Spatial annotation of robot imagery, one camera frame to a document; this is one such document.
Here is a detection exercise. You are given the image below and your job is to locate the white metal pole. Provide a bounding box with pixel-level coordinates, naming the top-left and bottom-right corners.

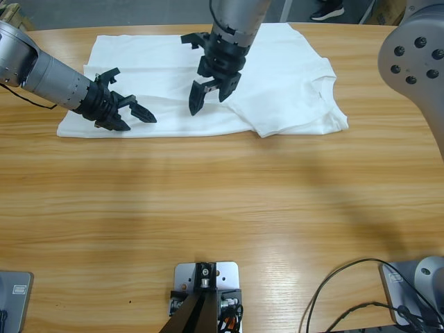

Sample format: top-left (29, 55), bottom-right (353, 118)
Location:
top-left (279, 0), bottom-right (293, 22)

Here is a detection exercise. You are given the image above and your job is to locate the black clamp with silver knob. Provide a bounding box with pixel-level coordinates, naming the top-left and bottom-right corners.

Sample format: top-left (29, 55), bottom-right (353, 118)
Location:
top-left (169, 290), bottom-right (190, 317)
top-left (216, 287), bottom-right (244, 325)

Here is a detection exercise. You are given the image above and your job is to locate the black and orange cable bundle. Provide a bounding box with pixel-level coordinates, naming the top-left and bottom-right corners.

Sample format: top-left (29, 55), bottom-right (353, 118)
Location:
top-left (218, 305), bottom-right (246, 333)

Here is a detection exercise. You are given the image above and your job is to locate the dark camera post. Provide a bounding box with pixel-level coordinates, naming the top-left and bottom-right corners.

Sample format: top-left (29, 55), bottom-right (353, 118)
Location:
top-left (162, 262), bottom-right (220, 333)

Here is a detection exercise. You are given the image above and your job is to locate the thin dark cable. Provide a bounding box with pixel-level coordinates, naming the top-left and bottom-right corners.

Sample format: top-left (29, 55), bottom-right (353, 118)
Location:
top-left (332, 300), bottom-right (417, 333)

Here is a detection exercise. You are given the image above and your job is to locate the black sneaker with white sole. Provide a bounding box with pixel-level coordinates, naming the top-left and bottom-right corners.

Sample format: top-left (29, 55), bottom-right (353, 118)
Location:
top-left (309, 0), bottom-right (345, 21)

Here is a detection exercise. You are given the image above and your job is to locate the wooden pallet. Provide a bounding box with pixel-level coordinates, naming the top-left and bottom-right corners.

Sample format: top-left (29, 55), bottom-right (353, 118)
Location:
top-left (0, 1), bottom-right (35, 29)

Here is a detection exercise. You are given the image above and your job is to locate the black gripper side bracket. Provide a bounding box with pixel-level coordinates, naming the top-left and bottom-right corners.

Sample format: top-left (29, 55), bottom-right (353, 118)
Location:
top-left (180, 33), bottom-right (211, 50)
top-left (94, 67), bottom-right (121, 86)

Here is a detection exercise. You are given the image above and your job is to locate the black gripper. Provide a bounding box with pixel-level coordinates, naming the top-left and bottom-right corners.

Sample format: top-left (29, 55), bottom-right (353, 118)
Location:
top-left (72, 80), bottom-right (157, 133)
top-left (188, 30), bottom-right (257, 117)

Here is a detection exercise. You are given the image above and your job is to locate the brown cardboard box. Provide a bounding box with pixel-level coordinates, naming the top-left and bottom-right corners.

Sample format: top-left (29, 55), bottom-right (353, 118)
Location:
top-left (373, 0), bottom-right (409, 25)

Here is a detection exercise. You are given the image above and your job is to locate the white mount block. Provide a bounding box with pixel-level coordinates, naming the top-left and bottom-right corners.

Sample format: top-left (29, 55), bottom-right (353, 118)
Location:
top-left (173, 262), bottom-right (244, 333)

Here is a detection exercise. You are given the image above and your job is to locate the white t-shirt with black logo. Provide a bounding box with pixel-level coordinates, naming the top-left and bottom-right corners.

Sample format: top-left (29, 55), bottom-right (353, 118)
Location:
top-left (56, 22), bottom-right (349, 139)

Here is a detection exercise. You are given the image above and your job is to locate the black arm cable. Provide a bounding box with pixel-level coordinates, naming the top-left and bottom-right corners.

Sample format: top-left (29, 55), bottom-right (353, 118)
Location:
top-left (0, 83), bottom-right (58, 110)

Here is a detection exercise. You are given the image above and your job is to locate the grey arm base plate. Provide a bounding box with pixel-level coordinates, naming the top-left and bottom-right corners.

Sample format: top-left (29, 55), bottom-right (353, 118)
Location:
top-left (378, 260), bottom-right (444, 327)
top-left (0, 271), bottom-right (35, 333)

